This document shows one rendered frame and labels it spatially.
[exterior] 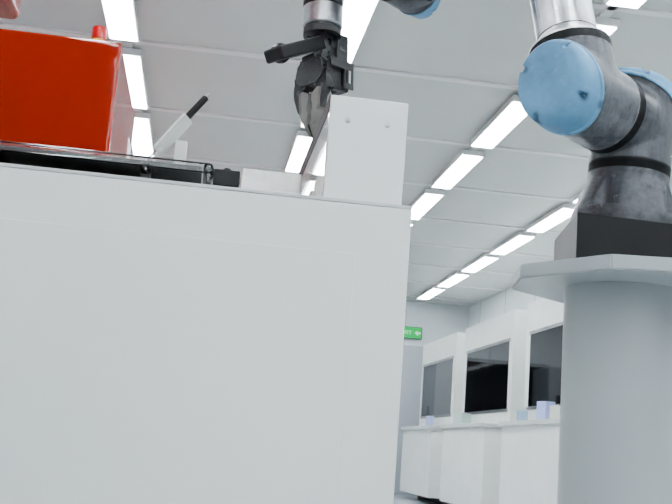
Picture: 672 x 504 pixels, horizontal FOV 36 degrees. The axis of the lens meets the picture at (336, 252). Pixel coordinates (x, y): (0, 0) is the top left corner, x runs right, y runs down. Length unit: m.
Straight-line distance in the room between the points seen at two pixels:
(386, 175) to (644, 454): 0.51
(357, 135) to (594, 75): 0.35
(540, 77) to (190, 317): 0.61
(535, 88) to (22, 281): 0.72
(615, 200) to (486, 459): 8.56
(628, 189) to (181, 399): 0.71
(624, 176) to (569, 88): 0.17
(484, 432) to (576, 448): 8.53
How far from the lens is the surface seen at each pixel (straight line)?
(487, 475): 9.96
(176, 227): 1.11
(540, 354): 9.21
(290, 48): 1.86
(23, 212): 1.12
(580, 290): 1.45
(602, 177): 1.49
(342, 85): 1.92
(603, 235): 1.42
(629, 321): 1.42
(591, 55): 1.41
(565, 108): 1.39
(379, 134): 1.22
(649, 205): 1.47
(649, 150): 1.50
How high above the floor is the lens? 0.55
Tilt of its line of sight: 11 degrees up
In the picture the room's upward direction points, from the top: 4 degrees clockwise
